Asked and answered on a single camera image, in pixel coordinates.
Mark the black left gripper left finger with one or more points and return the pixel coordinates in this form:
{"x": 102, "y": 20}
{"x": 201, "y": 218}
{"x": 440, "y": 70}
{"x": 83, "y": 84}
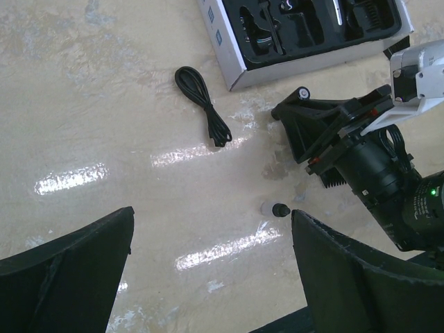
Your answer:
{"x": 68, "y": 284}

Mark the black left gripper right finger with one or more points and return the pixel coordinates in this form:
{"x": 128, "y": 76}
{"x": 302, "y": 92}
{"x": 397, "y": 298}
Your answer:
{"x": 352, "y": 287}

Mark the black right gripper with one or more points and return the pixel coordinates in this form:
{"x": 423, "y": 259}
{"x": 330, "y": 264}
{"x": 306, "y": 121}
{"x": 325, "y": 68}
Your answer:
{"x": 327, "y": 134}

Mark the silver black cylindrical battery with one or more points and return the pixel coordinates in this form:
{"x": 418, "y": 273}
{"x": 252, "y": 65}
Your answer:
{"x": 303, "y": 93}

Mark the white clipper kit box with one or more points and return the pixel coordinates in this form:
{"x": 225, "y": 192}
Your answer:
{"x": 259, "y": 41}

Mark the black clipper guard comb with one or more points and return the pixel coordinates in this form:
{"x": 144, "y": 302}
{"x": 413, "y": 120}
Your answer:
{"x": 332, "y": 178}

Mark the small oil bottle black cap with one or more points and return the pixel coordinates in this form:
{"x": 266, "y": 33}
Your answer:
{"x": 275, "y": 209}

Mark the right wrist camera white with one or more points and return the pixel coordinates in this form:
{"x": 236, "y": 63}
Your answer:
{"x": 416, "y": 84}

